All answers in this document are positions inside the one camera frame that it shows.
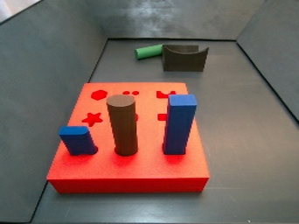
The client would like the green cylinder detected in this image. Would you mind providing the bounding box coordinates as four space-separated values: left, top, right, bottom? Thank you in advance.
135 45 164 60

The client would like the red foam shape-sorter block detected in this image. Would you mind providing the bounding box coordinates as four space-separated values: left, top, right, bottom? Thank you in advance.
47 82 210 193

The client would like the black curved cradle stand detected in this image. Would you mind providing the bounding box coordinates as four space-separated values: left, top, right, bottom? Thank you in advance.
164 45 210 72

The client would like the brown cylinder peg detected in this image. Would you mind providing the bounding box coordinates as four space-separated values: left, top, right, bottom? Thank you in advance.
107 94 138 157

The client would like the tall blue square peg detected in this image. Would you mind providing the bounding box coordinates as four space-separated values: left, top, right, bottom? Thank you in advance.
164 94 198 155

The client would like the short blue rounded peg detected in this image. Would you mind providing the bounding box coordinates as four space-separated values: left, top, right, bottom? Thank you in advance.
59 126 99 156

